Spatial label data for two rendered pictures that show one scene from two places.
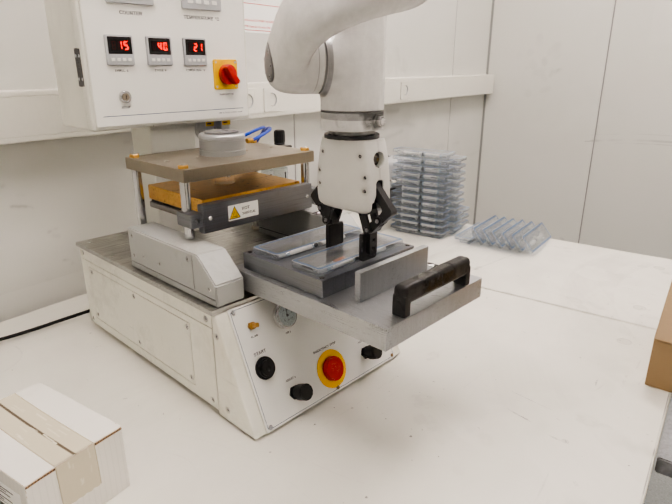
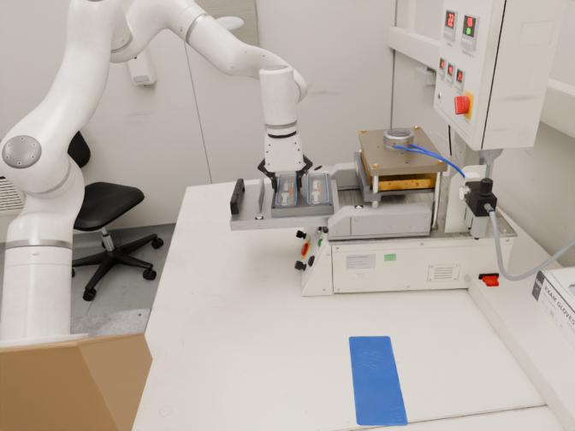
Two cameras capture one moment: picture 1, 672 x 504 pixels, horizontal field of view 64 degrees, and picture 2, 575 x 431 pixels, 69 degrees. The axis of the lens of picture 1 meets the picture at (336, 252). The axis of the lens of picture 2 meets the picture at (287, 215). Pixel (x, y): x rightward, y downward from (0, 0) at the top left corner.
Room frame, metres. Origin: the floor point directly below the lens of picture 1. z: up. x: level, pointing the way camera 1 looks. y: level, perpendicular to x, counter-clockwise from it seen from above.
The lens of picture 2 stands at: (1.56, -0.67, 1.52)
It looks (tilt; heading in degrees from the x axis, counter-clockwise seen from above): 30 degrees down; 142
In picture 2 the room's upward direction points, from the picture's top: 6 degrees counter-clockwise
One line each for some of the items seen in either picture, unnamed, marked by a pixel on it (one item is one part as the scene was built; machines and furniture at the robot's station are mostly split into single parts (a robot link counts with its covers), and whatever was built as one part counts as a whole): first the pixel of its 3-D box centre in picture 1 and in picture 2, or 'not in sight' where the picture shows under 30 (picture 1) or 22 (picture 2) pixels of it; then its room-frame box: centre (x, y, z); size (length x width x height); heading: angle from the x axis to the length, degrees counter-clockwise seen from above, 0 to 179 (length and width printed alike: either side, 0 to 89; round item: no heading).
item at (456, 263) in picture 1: (434, 284); (237, 195); (0.64, -0.13, 0.99); 0.15 x 0.02 x 0.04; 137
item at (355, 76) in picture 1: (349, 57); (279, 93); (0.74, -0.02, 1.27); 0.09 x 0.08 x 0.13; 112
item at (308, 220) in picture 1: (311, 225); (375, 221); (1.00, 0.05, 0.96); 0.26 x 0.05 x 0.07; 47
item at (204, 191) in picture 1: (228, 177); (397, 162); (0.95, 0.19, 1.07); 0.22 x 0.17 x 0.10; 137
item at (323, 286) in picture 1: (330, 256); (302, 193); (0.77, 0.01, 0.98); 0.20 x 0.17 x 0.03; 137
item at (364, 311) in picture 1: (353, 271); (286, 198); (0.74, -0.03, 0.97); 0.30 x 0.22 x 0.08; 47
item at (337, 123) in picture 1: (353, 122); (280, 126); (0.74, -0.02, 1.18); 0.09 x 0.08 x 0.03; 47
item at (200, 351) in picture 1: (242, 296); (391, 236); (0.95, 0.18, 0.84); 0.53 x 0.37 x 0.17; 47
